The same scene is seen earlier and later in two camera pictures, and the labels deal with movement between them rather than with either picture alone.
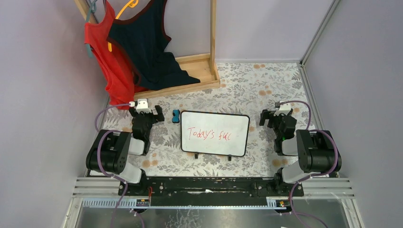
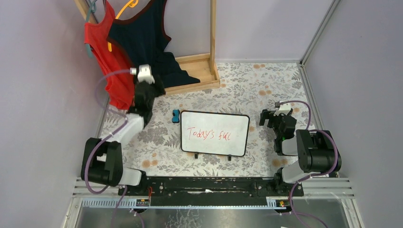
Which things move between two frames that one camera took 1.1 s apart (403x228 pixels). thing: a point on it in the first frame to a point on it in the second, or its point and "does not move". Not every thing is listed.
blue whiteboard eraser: x=176 y=114 does not move
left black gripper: x=146 y=114 to x=150 y=89
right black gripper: x=276 y=117 does not move
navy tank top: x=143 y=36 does not move
